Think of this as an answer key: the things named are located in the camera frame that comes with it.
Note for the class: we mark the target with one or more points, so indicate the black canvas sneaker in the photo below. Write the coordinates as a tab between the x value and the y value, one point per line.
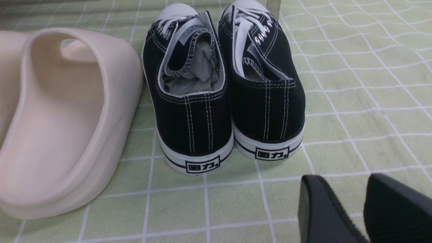
267	97
186	76

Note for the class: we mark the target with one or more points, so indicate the cream slide slipper right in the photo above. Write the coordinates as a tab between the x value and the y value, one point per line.
78	94

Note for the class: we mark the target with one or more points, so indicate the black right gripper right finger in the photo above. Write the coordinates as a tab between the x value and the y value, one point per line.
396	213

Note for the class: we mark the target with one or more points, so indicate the cream slide slipper left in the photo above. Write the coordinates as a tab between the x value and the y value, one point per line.
11	48

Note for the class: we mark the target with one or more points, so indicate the cream slide slipper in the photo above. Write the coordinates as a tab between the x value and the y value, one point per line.
78	94
11	48

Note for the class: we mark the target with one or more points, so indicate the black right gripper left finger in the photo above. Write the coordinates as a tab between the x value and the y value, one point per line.
321	216

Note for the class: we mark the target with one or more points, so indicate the green checkered floor mat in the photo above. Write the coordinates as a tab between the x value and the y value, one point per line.
365	66

